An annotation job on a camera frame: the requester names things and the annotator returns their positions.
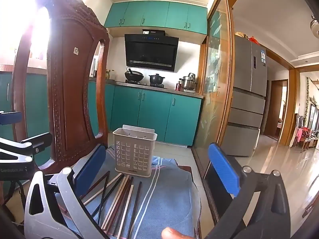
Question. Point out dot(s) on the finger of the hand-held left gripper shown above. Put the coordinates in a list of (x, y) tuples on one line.
[(11, 118), (37, 139)]

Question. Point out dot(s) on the ceiling lamp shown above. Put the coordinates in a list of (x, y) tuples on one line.
[(314, 25)]

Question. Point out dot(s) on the pile of mixed chopsticks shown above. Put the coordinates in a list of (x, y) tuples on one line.
[(125, 191)]

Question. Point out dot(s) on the small steel pot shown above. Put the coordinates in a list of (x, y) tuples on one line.
[(191, 76)]

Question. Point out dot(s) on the black wok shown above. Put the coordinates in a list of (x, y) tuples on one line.
[(133, 76)]

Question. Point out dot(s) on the carved wooden chair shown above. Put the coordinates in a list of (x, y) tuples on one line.
[(67, 92)]

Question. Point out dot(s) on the gas stove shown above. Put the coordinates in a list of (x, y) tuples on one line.
[(144, 83)]

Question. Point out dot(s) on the wooden room door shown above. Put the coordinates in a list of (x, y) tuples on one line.
[(271, 109)]

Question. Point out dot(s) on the white kitchen appliance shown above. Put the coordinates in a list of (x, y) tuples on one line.
[(93, 67)]

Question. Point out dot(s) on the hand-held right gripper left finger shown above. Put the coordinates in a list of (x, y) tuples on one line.
[(89, 169)]

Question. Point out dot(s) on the blue striped cloth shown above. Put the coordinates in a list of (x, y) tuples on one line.
[(169, 191)]

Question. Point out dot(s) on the black cooking pot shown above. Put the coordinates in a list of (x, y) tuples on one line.
[(157, 79)]

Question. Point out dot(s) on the large steel pot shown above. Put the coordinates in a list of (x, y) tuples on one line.
[(187, 83)]

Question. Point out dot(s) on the white plastic utensil basket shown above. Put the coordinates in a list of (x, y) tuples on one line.
[(134, 154)]

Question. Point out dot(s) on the red bottle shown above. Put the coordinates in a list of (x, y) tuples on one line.
[(178, 86)]

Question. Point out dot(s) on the teal wall cabinet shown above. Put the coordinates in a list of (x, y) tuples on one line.
[(154, 13)]

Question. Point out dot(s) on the red ornament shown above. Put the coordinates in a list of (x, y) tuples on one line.
[(252, 39)]

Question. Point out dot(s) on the black range hood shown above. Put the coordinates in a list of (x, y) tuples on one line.
[(149, 49)]

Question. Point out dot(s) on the silver refrigerator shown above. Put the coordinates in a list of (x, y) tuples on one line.
[(249, 92)]

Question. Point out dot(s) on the etched glass sliding door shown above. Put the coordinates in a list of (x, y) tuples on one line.
[(214, 79)]

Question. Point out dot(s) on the teal base cabinet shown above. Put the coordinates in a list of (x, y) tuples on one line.
[(37, 104), (154, 112)]

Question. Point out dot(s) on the green vine garland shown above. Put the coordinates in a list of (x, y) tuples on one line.
[(308, 92)]

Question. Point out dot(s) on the wooden dining chair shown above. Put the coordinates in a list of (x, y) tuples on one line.
[(307, 139)]

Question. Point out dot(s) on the pink garment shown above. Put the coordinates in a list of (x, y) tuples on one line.
[(299, 134)]

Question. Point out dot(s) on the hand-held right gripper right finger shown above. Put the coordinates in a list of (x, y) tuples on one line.
[(224, 171)]

